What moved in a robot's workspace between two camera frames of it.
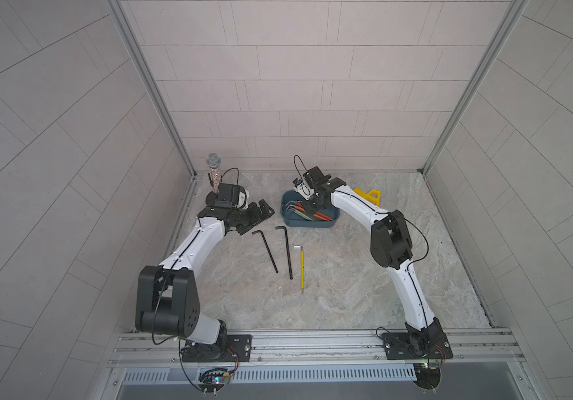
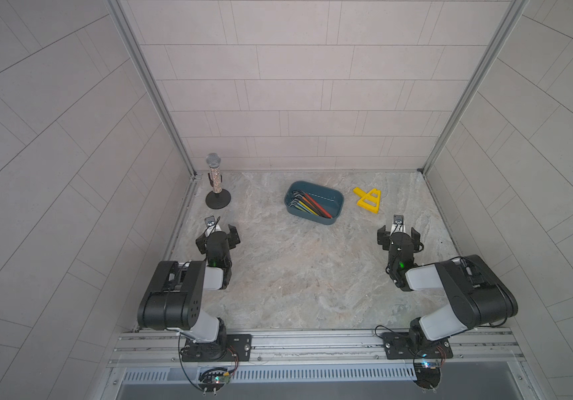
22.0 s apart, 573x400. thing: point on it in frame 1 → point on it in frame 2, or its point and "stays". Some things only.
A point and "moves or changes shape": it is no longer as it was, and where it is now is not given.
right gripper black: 310,206 → 386,237
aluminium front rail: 480,348 stays
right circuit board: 428,378 stays
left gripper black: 254,217 → 226,239
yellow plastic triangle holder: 368,196 stays
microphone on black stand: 213,160 stays
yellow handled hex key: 302,267 moves or changes shape
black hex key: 287,248 → 310,201
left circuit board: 212,380 stays
